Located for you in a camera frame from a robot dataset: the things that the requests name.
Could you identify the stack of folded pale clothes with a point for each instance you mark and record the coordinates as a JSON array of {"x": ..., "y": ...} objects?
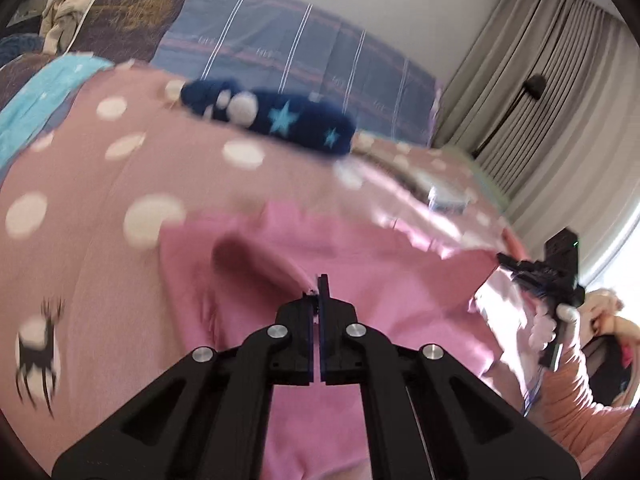
[{"x": 440, "y": 192}]

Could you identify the pile of beige clothes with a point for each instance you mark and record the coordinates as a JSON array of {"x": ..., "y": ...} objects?
[{"x": 70, "y": 10}]

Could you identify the beige curtain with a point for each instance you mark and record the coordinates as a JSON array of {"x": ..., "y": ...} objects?
[{"x": 560, "y": 110}]

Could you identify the navy star plush cloth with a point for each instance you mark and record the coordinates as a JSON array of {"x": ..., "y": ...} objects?
[{"x": 285, "y": 115}]

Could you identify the dark blue knit blanket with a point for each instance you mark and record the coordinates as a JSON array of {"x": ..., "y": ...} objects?
[{"x": 20, "y": 50}]

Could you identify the person's right forearm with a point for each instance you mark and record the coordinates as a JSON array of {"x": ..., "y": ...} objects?
[{"x": 575, "y": 410}]

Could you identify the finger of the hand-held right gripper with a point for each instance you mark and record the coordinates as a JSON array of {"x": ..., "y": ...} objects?
[
  {"x": 517, "y": 261},
  {"x": 532, "y": 277}
]

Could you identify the black floor lamp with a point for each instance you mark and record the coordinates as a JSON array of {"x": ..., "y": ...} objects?
[{"x": 530, "y": 90}]

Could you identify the pink polka dot blanket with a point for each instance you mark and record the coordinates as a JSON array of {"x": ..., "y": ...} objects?
[{"x": 125, "y": 260}]

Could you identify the person's right hand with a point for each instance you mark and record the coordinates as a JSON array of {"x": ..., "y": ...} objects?
[{"x": 569, "y": 313}]

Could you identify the pink long-sleeve shirt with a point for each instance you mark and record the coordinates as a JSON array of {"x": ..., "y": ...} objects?
[{"x": 390, "y": 280}]

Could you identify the green pillow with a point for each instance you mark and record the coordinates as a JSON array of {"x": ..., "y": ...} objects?
[{"x": 480, "y": 175}]

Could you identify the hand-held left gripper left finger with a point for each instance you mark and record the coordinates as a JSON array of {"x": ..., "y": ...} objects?
[{"x": 300, "y": 330}]

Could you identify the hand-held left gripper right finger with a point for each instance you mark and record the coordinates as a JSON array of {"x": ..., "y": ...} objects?
[{"x": 335, "y": 330}]

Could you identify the blue and brown deer quilt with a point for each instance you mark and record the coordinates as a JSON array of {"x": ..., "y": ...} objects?
[{"x": 45, "y": 90}]

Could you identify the purple plaid pillow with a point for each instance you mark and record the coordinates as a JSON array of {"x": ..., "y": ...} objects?
[{"x": 300, "y": 45}]

